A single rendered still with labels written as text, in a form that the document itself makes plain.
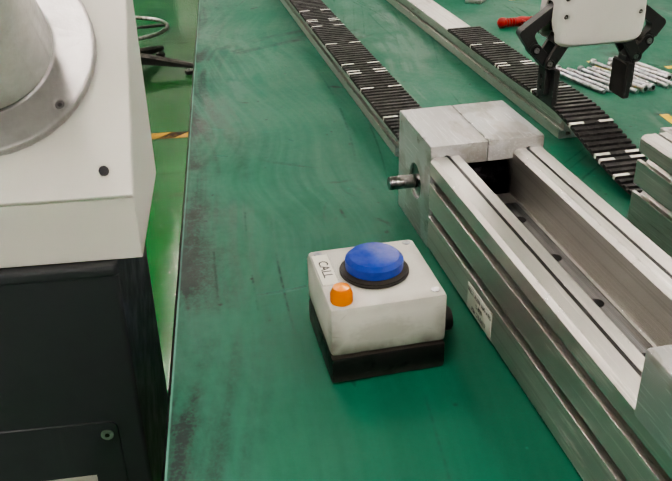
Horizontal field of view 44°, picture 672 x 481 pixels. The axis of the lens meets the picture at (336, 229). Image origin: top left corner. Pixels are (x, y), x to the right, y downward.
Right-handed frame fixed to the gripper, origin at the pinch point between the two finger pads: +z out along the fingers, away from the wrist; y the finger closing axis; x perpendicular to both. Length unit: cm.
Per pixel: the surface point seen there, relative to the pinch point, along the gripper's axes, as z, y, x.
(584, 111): 2.7, -0.3, 0.3
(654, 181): 0.5, 5.1, 22.3
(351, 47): 2.6, 18.5, -31.4
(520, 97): 5.0, 1.6, -12.2
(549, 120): 4.8, 2.0, -3.3
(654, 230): 4.6, 5.1, 23.5
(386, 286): -0.2, 31.9, 33.8
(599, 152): 4.3, 1.7, 7.6
